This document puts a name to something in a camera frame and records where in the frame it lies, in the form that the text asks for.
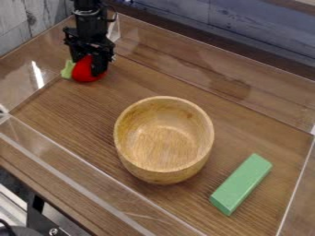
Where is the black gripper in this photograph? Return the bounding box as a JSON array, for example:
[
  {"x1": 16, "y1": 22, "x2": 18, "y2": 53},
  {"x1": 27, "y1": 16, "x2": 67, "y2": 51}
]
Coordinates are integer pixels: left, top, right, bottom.
[{"x1": 63, "y1": 15, "x2": 115, "y2": 77}]

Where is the red plush tomato toy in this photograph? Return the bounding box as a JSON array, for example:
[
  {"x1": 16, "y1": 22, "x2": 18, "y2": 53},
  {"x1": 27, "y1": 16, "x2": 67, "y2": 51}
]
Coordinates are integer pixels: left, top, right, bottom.
[{"x1": 61, "y1": 55, "x2": 107, "y2": 83}]

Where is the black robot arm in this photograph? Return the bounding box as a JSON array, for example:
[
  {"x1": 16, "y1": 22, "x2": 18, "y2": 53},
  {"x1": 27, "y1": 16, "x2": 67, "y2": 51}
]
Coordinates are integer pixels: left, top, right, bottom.
[{"x1": 63, "y1": 0, "x2": 119, "y2": 78}]

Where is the wooden bowl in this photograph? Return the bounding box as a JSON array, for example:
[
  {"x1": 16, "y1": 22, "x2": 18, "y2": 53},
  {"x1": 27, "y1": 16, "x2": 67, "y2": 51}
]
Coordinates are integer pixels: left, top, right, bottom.
[{"x1": 114, "y1": 96, "x2": 215, "y2": 185}]

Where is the clear acrylic table barrier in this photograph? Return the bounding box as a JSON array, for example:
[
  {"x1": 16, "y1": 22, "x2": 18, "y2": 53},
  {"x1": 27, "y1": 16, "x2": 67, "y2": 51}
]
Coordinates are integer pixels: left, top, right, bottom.
[{"x1": 0, "y1": 17, "x2": 315, "y2": 236}]

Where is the green rectangular block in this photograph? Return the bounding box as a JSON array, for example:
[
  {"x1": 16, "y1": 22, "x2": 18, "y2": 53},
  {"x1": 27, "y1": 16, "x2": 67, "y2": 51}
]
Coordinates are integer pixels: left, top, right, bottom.
[{"x1": 210, "y1": 153, "x2": 274, "y2": 216}]

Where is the black metal frame bracket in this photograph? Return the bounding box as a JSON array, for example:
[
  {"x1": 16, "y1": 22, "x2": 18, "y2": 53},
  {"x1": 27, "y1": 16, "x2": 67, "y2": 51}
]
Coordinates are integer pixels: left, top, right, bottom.
[{"x1": 26, "y1": 195, "x2": 71, "y2": 236}]

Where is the black cable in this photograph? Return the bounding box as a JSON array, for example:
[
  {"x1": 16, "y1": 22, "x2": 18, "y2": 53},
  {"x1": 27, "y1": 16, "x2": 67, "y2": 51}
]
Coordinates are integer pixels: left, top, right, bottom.
[{"x1": 0, "y1": 217, "x2": 18, "y2": 236}]

